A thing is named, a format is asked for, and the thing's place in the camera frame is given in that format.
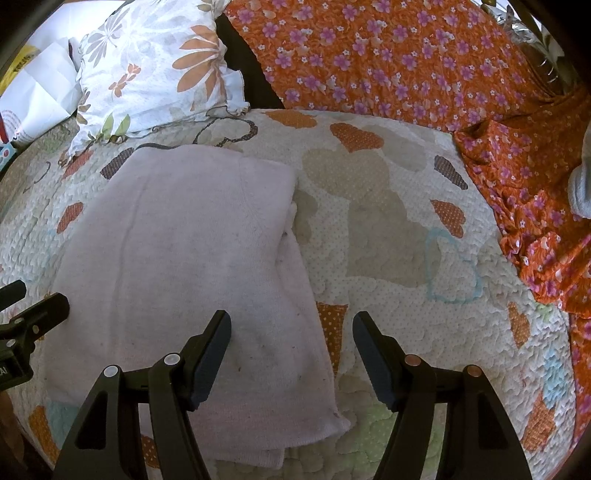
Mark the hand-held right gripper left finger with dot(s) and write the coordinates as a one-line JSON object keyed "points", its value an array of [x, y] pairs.
{"points": [[210, 355]]}

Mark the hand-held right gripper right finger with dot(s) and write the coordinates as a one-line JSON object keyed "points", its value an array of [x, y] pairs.
{"points": [[374, 355]]}

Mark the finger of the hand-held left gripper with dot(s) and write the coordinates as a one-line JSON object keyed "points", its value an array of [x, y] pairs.
{"points": [[14, 293], [46, 310]]}

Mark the pale pink garment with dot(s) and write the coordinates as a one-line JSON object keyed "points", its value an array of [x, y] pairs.
{"points": [[184, 258]]}

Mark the heart-patterned quilt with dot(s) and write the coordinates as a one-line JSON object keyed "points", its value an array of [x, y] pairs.
{"points": [[392, 240]]}

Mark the white red-printed plastic bag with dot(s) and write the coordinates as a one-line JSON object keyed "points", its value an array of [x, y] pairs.
{"points": [[37, 92]]}

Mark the yellow plastic bag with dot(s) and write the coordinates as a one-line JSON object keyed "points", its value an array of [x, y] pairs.
{"points": [[18, 62]]}

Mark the floral pillow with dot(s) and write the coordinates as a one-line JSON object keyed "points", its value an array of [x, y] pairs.
{"points": [[152, 69]]}

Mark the grey white cloth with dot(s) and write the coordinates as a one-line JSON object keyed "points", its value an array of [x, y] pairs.
{"points": [[581, 189]]}

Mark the orange floral blanket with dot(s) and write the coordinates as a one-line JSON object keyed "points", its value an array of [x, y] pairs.
{"points": [[415, 64]]}

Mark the silvery leafy ornament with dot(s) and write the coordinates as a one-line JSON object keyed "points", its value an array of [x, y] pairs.
{"points": [[540, 46]]}

